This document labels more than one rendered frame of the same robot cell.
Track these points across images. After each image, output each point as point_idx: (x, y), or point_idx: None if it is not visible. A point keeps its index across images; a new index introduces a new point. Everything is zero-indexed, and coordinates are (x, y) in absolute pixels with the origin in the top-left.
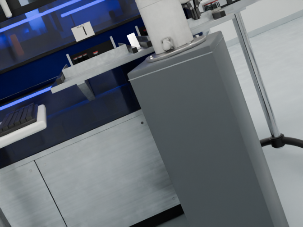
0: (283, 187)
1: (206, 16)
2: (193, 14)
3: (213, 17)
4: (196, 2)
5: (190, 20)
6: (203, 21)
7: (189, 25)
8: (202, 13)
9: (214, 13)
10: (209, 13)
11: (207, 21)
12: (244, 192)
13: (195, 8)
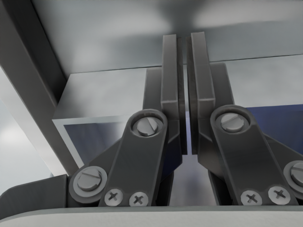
0: None
1: (105, 90)
2: (215, 79)
3: (65, 83)
4: (136, 154)
5: (241, 98)
6: (144, 72)
7: (253, 70)
8: (122, 112)
9: (39, 69)
10: (71, 103)
11: (117, 70)
12: None
13: (176, 101)
